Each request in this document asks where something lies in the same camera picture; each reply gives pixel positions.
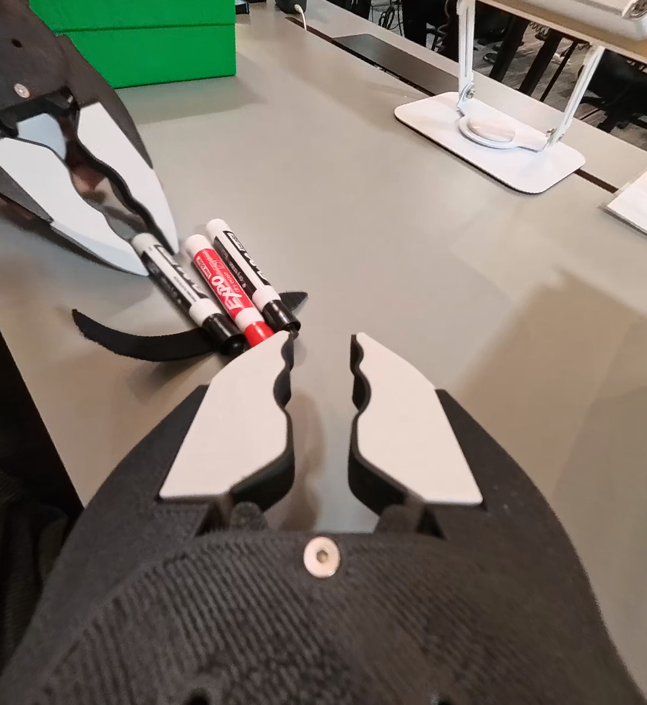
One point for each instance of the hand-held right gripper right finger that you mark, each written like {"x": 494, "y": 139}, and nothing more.
{"x": 411, "y": 435}

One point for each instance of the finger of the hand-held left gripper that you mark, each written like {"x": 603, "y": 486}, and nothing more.
{"x": 42, "y": 182}
{"x": 125, "y": 165}

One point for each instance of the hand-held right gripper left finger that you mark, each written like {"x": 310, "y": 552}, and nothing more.
{"x": 230, "y": 429}

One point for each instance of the black dry erase marker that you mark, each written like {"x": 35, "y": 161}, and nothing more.
{"x": 246, "y": 270}
{"x": 180, "y": 286}

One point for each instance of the red dry erase marker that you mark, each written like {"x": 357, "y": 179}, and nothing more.
{"x": 224, "y": 289}

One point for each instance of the green plastic storage box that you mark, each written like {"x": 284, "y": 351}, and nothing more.
{"x": 153, "y": 55}

